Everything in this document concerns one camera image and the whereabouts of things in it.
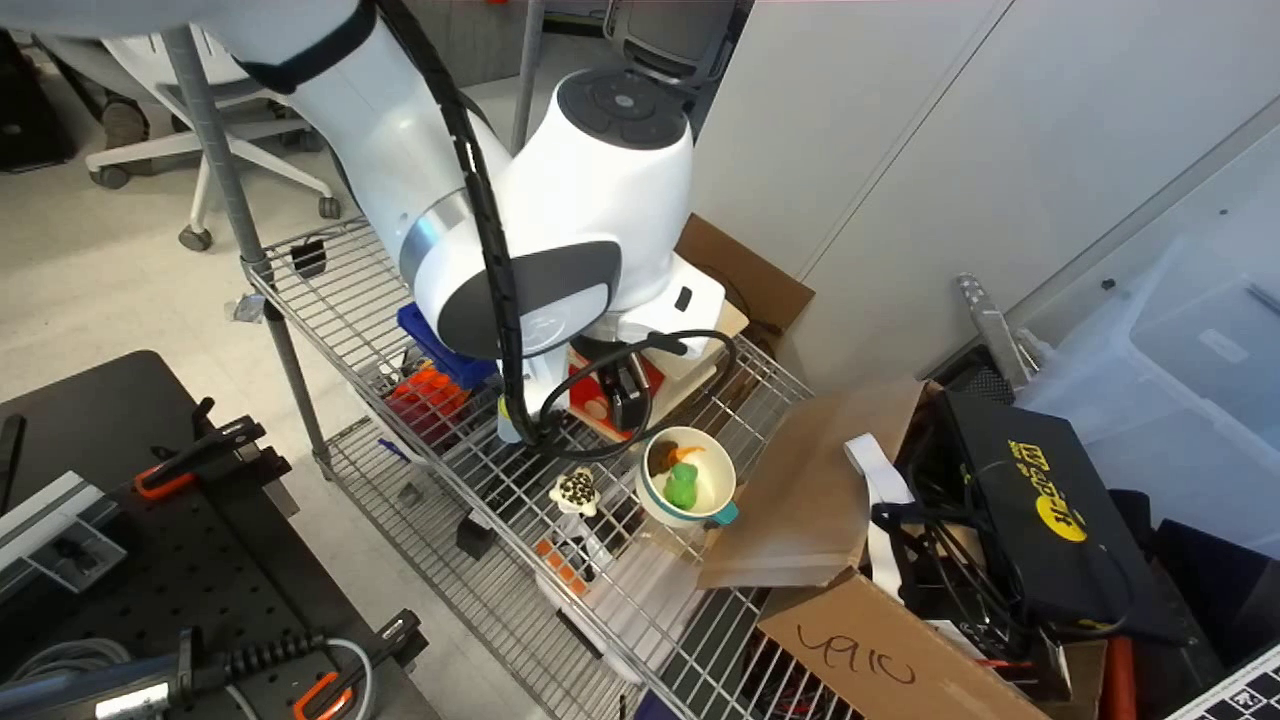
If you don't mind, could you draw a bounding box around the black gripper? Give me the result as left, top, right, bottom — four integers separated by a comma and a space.
591, 339, 673, 437

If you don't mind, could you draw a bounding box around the green toy vegetable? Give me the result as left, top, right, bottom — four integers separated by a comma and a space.
662, 458, 706, 513

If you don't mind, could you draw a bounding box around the white spotted turtle toy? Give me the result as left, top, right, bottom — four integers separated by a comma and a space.
543, 464, 607, 526

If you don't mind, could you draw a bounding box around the white bowl teal rim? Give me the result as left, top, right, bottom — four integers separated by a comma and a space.
628, 420, 744, 537

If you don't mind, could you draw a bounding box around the brown cardboard panel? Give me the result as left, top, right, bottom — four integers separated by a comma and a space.
670, 207, 819, 351

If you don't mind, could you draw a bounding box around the blue plastic bin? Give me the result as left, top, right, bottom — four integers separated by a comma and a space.
394, 299, 502, 397

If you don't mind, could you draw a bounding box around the large open cardboard box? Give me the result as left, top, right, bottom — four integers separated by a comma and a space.
695, 373, 1061, 720

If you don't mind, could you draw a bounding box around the red orange toy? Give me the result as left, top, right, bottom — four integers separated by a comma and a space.
385, 361, 477, 444

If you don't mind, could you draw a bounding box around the white plastic piece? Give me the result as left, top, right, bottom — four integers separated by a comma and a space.
842, 430, 921, 607

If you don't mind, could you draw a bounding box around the black metal stand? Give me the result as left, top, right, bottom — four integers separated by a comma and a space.
867, 495, 1071, 673

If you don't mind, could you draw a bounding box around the black case yellow logo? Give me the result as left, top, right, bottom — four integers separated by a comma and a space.
937, 385, 1192, 649

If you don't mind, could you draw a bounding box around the white office chair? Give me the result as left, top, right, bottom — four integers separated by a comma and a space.
38, 22, 351, 260

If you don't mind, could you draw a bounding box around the black perforated table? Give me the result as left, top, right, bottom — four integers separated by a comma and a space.
0, 349, 448, 720

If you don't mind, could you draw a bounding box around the clear plastic tub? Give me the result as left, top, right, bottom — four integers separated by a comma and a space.
1018, 228, 1280, 568

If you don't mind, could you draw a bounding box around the white keyboard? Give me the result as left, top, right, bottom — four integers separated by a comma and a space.
1164, 646, 1280, 720

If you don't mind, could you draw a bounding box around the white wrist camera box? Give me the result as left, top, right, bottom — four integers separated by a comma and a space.
611, 256, 734, 358

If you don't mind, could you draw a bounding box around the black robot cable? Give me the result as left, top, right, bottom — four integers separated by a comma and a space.
374, 0, 744, 464

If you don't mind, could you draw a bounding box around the grey wire shelf rack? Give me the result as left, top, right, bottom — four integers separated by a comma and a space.
158, 22, 942, 720

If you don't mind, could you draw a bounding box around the grey metal bracket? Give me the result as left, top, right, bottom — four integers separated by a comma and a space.
947, 270, 1061, 394

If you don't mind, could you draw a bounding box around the orange handled clamp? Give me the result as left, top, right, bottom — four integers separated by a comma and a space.
283, 607, 434, 720
128, 407, 298, 508

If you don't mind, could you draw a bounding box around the aluminium extrusion rail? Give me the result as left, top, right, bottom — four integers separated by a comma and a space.
0, 464, 134, 607

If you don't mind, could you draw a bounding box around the grey coiled cable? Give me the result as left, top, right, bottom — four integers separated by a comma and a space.
0, 634, 139, 720

